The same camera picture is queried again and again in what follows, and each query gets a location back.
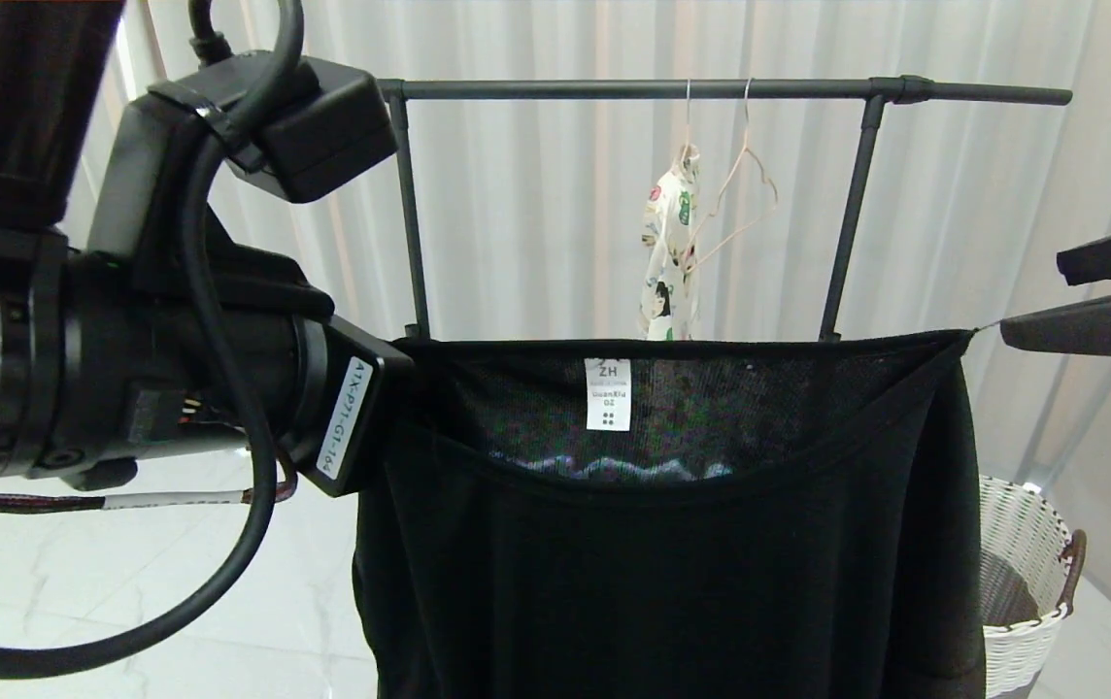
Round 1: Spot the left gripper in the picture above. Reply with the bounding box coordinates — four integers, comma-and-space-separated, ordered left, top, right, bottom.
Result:
65, 243, 413, 498

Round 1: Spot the cream printed garment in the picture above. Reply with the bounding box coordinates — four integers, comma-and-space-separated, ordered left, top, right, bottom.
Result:
640, 146, 702, 343

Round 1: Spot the black garment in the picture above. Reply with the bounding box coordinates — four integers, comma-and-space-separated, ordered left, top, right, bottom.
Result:
353, 330, 989, 699

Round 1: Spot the white laundry basket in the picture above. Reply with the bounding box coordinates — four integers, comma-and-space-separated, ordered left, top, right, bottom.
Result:
978, 476, 1088, 699

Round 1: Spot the black clothes rack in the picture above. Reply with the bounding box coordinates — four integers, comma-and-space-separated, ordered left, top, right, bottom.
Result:
376, 76, 1073, 343

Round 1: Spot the white curtain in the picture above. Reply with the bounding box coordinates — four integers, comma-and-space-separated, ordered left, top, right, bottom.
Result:
60, 0, 1111, 486

